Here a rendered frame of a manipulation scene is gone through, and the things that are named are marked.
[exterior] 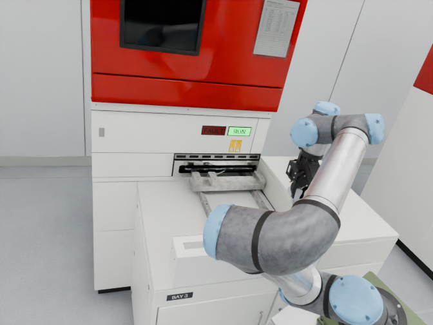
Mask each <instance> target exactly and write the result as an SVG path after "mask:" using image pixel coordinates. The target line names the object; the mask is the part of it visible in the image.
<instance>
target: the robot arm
mask: <svg viewBox="0 0 433 325"><path fill-rule="evenodd" d="M290 136H291V140H292V142H293V143H295V145H297V146H298V148H299V149H300V153H299V155H298V158H297V159H295V160H289V164H288V167H287V170H286V174H287V176H288V178H289V179H290V180H291V181H293V182H292V183H291V187H288V189H287V191H288V194H289V196H290V198H291V203H292V205H293V206H292V207H291V209H290V210H288V211H286V212H276V211H272V210H263V209H258V208H250V207H245V206H237V205H235V204H221V205H218V206H217V207H216V208H214V209H213V211H212V212H211V213H210V214H209V216H208V218H207V221H206V223H205V226H204V232H203V245H204V249H205V252H206V253H207V255H208V256H210V257H212V258H214V259H215V260H216V261H219V260H220V261H224V262H227V263H230V264H232V265H233V266H235V267H236V268H238V269H239V270H241V271H243V272H244V273H247V274H250V275H258V274H260V275H261V276H263V277H265V278H266V279H267V280H269V281H271V282H272V283H273V284H275V285H276V286H278V291H279V292H280V297H281V299H282V300H283V301H284V302H285V303H286V304H288V305H290V306H292V307H294V308H300V309H302V310H305V311H309V312H311V313H315V314H317V315H321V316H323V317H327V318H329V319H332V320H336V321H338V322H342V323H344V324H345V325H399V316H398V313H397V311H396V309H395V307H394V306H393V304H392V303H391V301H390V300H388V298H386V297H385V296H383V295H382V294H380V293H379V291H378V290H377V289H376V288H375V287H374V285H372V284H371V283H370V282H369V281H367V280H366V279H364V278H362V277H359V276H356V275H344V276H339V275H334V274H331V273H326V272H323V271H319V270H317V269H316V268H315V267H314V266H313V265H312V264H313V263H314V262H316V261H317V260H318V259H319V258H320V257H321V256H322V255H323V254H324V253H325V252H326V251H327V250H328V249H329V248H330V247H331V246H332V244H333V242H334V240H335V239H336V237H337V234H338V232H339V230H340V227H341V219H340V216H339V214H340V212H341V210H342V207H343V204H344V202H345V200H346V198H347V195H348V193H349V190H350V188H351V186H352V183H353V180H354V178H355V176H356V173H357V171H358V168H359V167H360V164H361V161H362V159H363V156H364V155H365V152H366V150H367V147H368V145H369V144H370V145H373V144H379V143H381V142H382V140H383V136H384V121H383V117H382V116H381V115H380V114H378V113H364V114H350V115H340V107H339V106H337V105H335V104H333V103H329V102H326V101H318V102H317V103H316V104H315V106H314V108H313V112H312V114H310V115H308V116H307V117H304V118H301V119H299V120H298V121H297V122H295V123H294V124H293V125H292V127H291V130H290ZM329 144H331V147H330V148H329V150H328V152H327V154H326V156H325V157H324V159H323V155H324V154H325V153H326V150H327V147H328V145H329ZM322 159H323V161H322V163H321V165H320V163H319V162H318V161H319V160H322ZM293 161H296V162H293ZM289 165H290V166H291V167H290V170H289V172H288V169H289Z"/></svg>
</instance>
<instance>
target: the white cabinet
mask: <svg viewBox="0 0 433 325"><path fill-rule="evenodd" d="M383 263H384V262H383V261H379V262H369V263H363V264H354V265H348V266H339V267H333V268H323V269H318V270H319V271H323V272H326V273H331V274H334V275H339V276H344V275H356V276H359V277H363V276H364V275H365V274H366V273H367V272H369V271H372V272H373V273H374V274H375V275H377V274H378V272H379V270H380V269H381V267H382V266H383ZM131 297H132V305H133V319H134V325H273V323H272V322H271V318H273V317H274V316H275V315H276V314H277V313H279V312H280V311H282V310H283V309H284V308H285V307H287V306H288V304H286V303H285V302H284V301H283V300H282V299H281V297H280V292H279V291H278V286H276V285H275V284H273V283H272V282H271V281H269V280H267V279H266V278H265V277H264V278H258V279H248V280H242V281H233V282H223V283H218V284H208V285H203V286H193V287H187V288H178V289H172V290H162V291H154V289H153V281H152V276H151V268H150V264H149V256H148V248H147V243H146V235H145V231H144V223H143V218H142V210H141V205H140V197H139V189H138V185H137V201H136V212H135V231H134V242H133V262H132V273H131Z"/></svg>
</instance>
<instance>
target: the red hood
mask: <svg viewBox="0 0 433 325"><path fill-rule="evenodd" d="M307 2H308V0H90V49H91V101H92V102H96V103H119V104H142V105H154V106H176V107H188V108H211V109H223V110H246V111H258V112H277V111H278V107H279V104H280V99H281V96H282V92H283V90H284V85H285V81H286V79H287V74H288V71H289V67H290V64H291V60H292V57H293V53H294V49H295V46H296V42H297V38H298V34H299V32H300V27H301V25H302V21H303V16H304V13H305V9H306V6H307Z"/></svg>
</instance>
